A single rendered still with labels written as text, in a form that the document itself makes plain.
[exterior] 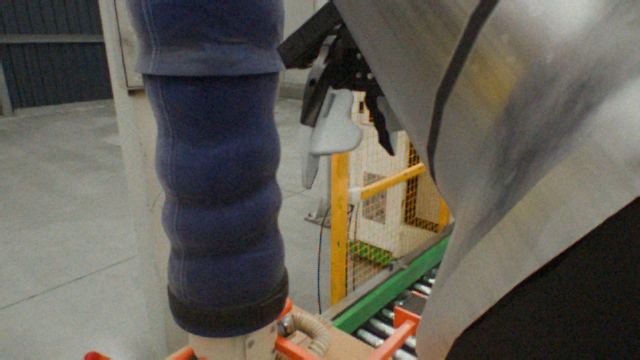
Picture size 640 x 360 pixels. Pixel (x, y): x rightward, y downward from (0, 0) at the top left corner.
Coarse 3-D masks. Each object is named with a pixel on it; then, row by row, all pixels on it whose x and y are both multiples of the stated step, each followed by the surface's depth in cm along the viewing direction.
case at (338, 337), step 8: (296, 312) 117; (304, 312) 117; (320, 320) 114; (328, 328) 111; (336, 328) 111; (296, 336) 108; (304, 336) 108; (336, 336) 108; (344, 336) 108; (352, 336) 108; (296, 344) 105; (304, 344) 105; (336, 344) 105; (344, 344) 105; (352, 344) 105; (360, 344) 105; (280, 352) 102; (328, 352) 102; (336, 352) 102; (344, 352) 102; (352, 352) 102; (360, 352) 102; (368, 352) 103
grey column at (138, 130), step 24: (120, 96) 165; (144, 96) 162; (120, 120) 170; (144, 120) 164; (144, 144) 166; (144, 168) 168; (144, 192) 172; (144, 216) 177; (144, 240) 183; (168, 240) 183; (144, 264) 189; (144, 288) 195; (168, 312) 191; (168, 336) 194
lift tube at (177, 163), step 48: (192, 96) 62; (240, 96) 64; (192, 144) 65; (240, 144) 66; (192, 192) 67; (240, 192) 69; (192, 240) 70; (240, 240) 71; (192, 288) 73; (240, 288) 73
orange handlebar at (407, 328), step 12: (288, 300) 98; (288, 312) 96; (408, 324) 90; (396, 336) 86; (408, 336) 88; (276, 348) 85; (288, 348) 83; (300, 348) 83; (384, 348) 83; (396, 348) 85
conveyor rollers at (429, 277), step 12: (432, 276) 217; (408, 288) 206; (420, 288) 202; (396, 300) 192; (384, 312) 184; (372, 324) 178; (384, 324) 176; (360, 336) 171; (372, 336) 169; (384, 336) 175; (408, 348) 168
